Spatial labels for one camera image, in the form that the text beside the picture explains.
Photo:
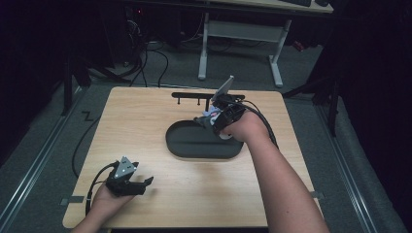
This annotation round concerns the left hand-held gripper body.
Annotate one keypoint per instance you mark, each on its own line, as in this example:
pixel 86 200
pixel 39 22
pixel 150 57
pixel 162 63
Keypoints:
pixel 123 183

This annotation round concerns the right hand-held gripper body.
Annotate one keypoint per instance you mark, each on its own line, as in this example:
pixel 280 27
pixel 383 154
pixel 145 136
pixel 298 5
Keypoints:
pixel 228 113

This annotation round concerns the black hook rack with tray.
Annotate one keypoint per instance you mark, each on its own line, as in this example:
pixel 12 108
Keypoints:
pixel 194 142

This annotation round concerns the person's right hand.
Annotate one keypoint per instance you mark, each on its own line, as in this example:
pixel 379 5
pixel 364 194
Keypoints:
pixel 247 127

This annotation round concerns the person's left hand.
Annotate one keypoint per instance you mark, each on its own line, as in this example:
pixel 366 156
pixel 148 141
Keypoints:
pixel 107 202

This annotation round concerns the grey tape piece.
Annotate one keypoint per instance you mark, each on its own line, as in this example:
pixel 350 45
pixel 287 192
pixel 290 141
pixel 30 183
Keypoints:
pixel 318 195
pixel 72 200

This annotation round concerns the black metal stand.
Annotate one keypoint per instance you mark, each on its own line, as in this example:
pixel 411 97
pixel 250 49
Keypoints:
pixel 324 93
pixel 68 84

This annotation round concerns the small red object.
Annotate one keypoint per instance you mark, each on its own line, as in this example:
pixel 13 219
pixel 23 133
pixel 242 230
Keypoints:
pixel 298 45

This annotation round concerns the dark computer tower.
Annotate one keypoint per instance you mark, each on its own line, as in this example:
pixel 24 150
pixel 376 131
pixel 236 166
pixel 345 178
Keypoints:
pixel 129 32

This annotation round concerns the black keyboard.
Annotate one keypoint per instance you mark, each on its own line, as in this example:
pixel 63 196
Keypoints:
pixel 296 2

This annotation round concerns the metal floor rail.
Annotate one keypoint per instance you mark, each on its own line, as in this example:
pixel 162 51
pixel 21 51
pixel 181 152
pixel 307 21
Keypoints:
pixel 35 161
pixel 346 168

